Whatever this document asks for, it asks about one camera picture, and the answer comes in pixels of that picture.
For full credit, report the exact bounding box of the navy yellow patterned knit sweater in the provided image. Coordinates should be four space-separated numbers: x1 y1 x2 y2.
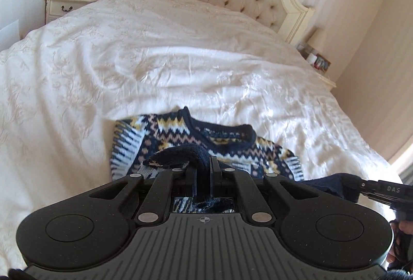
109 108 359 220

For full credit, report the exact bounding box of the person right hand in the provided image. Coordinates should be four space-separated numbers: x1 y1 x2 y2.
386 220 412 274

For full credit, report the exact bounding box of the white floral bedspread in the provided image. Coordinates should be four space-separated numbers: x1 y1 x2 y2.
1 0 400 273

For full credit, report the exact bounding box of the cream right nightstand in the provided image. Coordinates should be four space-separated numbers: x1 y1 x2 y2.
297 44 337 91

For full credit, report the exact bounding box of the cream nightstand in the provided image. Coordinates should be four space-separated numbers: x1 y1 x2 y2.
45 0 98 24
297 44 337 91

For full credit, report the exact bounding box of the white jar right nightstand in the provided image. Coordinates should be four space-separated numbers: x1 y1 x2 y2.
307 53 318 66

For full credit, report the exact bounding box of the white right table lamp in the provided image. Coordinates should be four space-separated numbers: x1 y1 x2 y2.
307 28 327 54

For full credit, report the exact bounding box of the cream left nightstand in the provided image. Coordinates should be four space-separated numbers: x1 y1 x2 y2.
45 0 98 24

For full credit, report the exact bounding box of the photo frame right nightstand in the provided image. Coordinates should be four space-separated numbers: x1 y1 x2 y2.
314 53 331 73

